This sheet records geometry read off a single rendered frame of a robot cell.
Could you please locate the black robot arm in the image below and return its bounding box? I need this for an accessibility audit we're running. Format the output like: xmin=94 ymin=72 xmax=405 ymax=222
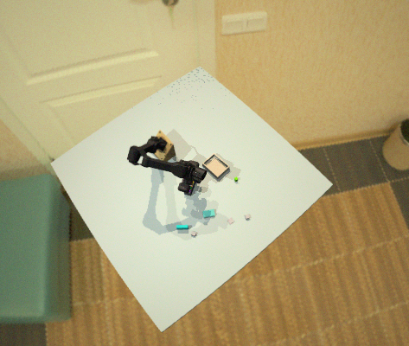
xmin=127 ymin=136 xmax=207 ymax=183

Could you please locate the teal block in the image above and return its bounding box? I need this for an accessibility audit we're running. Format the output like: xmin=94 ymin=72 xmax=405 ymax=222
xmin=202 ymin=209 xmax=215 ymax=219

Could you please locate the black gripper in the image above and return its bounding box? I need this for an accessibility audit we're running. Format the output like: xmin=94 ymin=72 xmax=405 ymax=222
xmin=178 ymin=160 xmax=199 ymax=193

